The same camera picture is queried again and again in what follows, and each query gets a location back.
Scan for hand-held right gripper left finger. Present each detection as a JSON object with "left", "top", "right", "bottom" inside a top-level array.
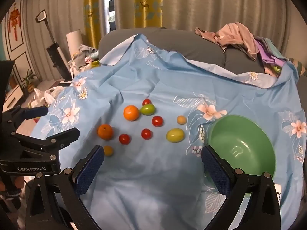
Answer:
[{"left": 25, "top": 145, "right": 105, "bottom": 230}]

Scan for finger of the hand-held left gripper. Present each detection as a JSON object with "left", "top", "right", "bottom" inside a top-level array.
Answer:
[
  {"left": 12, "top": 127, "right": 80, "bottom": 160},
  {"left": 2, "top": 106, "right": 49, "bottom": 135}
]

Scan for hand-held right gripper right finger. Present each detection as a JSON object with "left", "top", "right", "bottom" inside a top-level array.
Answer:
[{"left": 201, "top": 145, "right": 281, "bottom": 230}]

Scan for orange mandarin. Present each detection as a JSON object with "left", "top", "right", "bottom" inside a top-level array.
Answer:
[
  {"left": 123, "top": 105, "right": 140, "bottom": 121},
  {"left": 97, "top": 124, "right": 114, "bottom": 140}
]

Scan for green plastic bowl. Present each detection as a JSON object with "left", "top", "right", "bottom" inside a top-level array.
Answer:
[{"left": 207, "top": 115, "right": 277, "bottom": 194}]

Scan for person's left hand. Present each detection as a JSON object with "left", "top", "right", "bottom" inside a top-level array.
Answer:
[{"left": 0, "top": 176, "right": 26, "bottom": 198}]

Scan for white plastic bags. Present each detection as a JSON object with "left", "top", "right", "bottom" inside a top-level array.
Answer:
[{"left": 34, "top": 86, "right": 64, "bottom": 106}]

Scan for white cabinet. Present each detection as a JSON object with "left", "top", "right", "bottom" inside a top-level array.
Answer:
[{"left": 3, "top": 84, "right": 26, "bottom": 112}]

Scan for potted green plant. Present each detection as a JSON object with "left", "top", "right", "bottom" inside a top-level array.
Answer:
[{"left": 20, "top": 69, "right": 37, "bottom": 93}]

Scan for yellow-green plum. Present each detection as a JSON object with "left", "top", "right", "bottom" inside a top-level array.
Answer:
[{"left": 166, "top": 128, "right": 185, "bottom": 143}]

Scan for black upright vacuum cleaner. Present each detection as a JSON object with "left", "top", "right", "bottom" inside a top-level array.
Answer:
[{"left": 35, "top": 10, "right": 72, "bottom": 81}]

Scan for white tag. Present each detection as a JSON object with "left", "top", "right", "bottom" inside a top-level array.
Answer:
[{"left": 273, "top": 183, "right": 282, "bottom": 208}]

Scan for grey clothes pile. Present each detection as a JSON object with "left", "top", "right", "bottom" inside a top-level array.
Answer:
[{"left": 68, "top": 45, "right": 99, "bottom": 72}]

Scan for white cylinder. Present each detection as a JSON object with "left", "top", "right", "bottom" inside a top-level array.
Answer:
[{"left": 66, "top": 29, "right": 82, "bottom": 58}]

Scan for small green tomato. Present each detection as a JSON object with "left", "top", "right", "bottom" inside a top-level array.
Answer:
[{"left": 140, "top": 104, "right": 156, "bottom": 115}]

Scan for blue floral bed sheet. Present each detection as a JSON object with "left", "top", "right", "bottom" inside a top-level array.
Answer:
[{"left": 31, "top": 34, "right": 307, "bottom": 230}]

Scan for beige pleated curtain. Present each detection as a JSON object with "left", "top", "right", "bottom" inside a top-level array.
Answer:
[{"left": 23, "top": 0, "right": 85, "bottom": 82}]

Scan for yellow patterned curtain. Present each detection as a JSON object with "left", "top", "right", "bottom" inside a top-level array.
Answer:
[
  {"left": 134, "top": 0, "right": 164, "bottom": 28},
  {"left": 84, "top": 0, "right": 108, "bottom": 48}
]

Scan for window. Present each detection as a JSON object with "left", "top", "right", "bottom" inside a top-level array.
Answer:
[{"left": 108, "top": 0, "right": 116, "bottom": 33}]

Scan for purple clothes pile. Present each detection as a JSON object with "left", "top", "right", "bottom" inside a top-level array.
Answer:
[{"left": 254, "top": 37, "right": 288, "bottom": 77}]

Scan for grey sofa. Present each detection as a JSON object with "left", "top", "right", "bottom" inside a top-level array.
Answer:
[{"left": 98, "top": 27, "right": 307, "bottom": 96}]

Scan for pink crumpled clothes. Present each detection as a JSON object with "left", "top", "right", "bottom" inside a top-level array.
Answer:
[{"left": 194, "top": 22, "right": 259, "bottom": 61}]

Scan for red knot wall decoration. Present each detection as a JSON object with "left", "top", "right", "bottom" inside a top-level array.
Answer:
[{"left": 8, "top": 3, "right": 21, "bottom": 41}]

